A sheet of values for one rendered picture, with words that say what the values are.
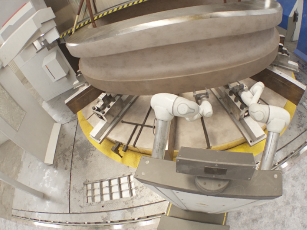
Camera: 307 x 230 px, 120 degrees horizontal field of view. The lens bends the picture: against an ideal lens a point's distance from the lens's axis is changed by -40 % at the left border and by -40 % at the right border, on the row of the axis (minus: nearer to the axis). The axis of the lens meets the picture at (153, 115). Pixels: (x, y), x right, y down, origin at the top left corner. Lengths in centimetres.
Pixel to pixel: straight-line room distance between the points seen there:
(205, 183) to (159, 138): 82
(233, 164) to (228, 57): 174
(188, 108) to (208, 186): 65
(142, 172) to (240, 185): 22
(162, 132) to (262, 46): 195
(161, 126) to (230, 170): 81
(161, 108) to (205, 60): 101
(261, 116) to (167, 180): 82
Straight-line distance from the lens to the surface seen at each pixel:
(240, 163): 24
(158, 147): 108
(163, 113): 96
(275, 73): 285
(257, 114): 102
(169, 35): 147
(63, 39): 499
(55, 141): 400
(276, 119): 109
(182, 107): 86
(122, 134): 241
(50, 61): 495
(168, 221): 127
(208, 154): 24
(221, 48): 182
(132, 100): 278
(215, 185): 27
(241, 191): 33
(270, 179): 36
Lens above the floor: 209
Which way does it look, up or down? 47 degrees down
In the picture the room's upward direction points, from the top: 22 degrees counter-clockwise
